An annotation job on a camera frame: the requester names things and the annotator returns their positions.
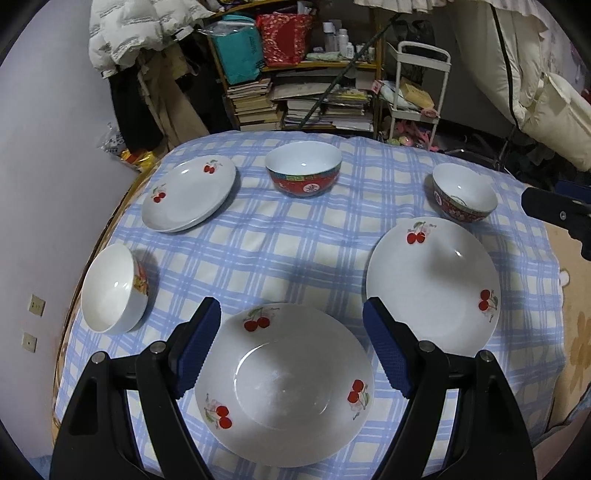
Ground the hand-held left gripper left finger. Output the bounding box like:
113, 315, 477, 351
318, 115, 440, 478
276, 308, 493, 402
48, 296, 222, 480

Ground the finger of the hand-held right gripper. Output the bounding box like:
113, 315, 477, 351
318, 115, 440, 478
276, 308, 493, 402
555, 180, 591, 203
521, 186, 591, 260

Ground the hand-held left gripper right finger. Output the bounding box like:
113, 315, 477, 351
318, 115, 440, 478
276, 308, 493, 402
362, 296, 539, 480

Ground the white cherry print plate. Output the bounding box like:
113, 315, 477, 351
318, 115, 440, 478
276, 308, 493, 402
366, 216, 502, 358
194, 302, 376, 469
141, 155, 238, 233

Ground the white bowl with yellow print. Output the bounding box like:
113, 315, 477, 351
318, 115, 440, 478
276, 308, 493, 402
82, 243, 151, 335

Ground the large red patterned bowl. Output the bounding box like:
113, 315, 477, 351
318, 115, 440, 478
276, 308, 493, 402
264, 141, 343, 198

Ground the black folding stand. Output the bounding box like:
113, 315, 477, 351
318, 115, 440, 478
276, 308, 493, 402
438, 124, 525, 174

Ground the small red patterned bowl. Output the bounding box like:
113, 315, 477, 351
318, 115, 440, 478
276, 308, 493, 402
432, 163, 498, 225

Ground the blue checked tablecloth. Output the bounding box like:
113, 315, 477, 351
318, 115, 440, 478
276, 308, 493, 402
54, 131, 567, 468

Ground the tan patterned blanket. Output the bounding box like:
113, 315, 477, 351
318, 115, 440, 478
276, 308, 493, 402
544, 220, 591, 439

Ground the white bedding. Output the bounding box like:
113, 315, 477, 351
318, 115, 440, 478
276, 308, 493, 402
455, 0, 591, 172

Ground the pile of pink small things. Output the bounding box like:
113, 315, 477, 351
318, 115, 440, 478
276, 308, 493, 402
385, 119, 440, 152

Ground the white trolley cart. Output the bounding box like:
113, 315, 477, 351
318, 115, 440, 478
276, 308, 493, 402
378, 41, 452, 149

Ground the beige box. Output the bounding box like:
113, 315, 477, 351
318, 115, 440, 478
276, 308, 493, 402
399, 78, 435, 110

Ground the white plastic bag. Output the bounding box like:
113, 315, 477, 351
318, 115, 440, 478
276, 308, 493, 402
380, 80, 416, 112

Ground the yellow packet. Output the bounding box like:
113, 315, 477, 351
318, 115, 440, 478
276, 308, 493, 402
120, 149, 161, 172

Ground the patterned plastic bag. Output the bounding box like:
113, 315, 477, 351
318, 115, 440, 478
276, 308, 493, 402
99, 124, 129, 156

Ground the stack of papers and magazines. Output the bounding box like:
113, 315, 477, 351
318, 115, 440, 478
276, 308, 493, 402
271, 82, 376, 133

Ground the black hanging garment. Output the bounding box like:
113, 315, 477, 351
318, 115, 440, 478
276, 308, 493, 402
108, 69, 165, 151

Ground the white frilled fabric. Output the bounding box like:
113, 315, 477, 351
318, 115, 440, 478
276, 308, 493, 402
369, 0, 462, 11

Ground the beige hanging garment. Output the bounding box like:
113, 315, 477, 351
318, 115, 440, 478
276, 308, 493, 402
139, 44, 212, 154

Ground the stack of worn books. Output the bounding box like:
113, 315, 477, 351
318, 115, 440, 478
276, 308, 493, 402
225, 78, 280, 132

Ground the dark thin pole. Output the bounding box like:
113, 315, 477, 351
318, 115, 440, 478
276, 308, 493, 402
299, 13, 403, 133

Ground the wooden shelf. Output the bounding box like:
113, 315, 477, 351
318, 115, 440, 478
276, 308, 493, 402
204, 0, 387, 136

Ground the teal bag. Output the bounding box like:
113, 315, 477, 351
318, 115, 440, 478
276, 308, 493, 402
210, 15, 262, 86

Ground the red patterned bag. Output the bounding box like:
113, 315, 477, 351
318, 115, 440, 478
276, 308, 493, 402
256, 13, 314, 66

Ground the white puffer jacket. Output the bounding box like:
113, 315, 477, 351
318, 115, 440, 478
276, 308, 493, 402
88, 0, 219, 80

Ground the dark wooden frame edge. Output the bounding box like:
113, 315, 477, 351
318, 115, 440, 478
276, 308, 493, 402
58, 168, 148, 352

